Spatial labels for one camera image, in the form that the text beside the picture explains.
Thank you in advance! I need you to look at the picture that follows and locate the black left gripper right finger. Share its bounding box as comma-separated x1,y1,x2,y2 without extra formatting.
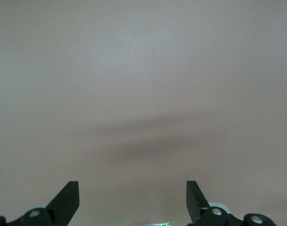
186,180,278,226

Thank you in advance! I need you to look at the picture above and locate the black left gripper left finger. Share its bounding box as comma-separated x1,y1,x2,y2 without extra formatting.
0,180,80,226

